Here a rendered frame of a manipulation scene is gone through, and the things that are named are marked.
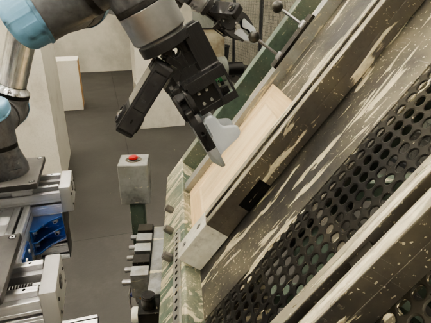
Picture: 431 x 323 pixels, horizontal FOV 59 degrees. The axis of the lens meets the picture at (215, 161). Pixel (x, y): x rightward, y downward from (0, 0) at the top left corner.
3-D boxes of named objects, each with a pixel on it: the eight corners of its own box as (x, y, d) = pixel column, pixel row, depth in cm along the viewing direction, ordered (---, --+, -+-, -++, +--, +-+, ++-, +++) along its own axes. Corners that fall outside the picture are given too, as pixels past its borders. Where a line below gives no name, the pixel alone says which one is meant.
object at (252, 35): (278, 62, 129) (245, 38, 128) (285, 53, 128) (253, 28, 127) (278, 63, 126) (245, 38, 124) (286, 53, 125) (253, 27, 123)
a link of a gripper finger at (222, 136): (255, 157, 58) (229, 106, 54) (222, 177, 58) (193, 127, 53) (248, 149, 61) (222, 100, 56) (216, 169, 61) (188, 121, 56)
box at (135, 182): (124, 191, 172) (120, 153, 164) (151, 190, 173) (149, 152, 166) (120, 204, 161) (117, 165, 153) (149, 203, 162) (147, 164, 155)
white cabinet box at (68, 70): (45, 104, 601) (37, 57, 573) (84, 102, 616) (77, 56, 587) (42, 112, 561) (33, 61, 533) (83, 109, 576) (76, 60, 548)
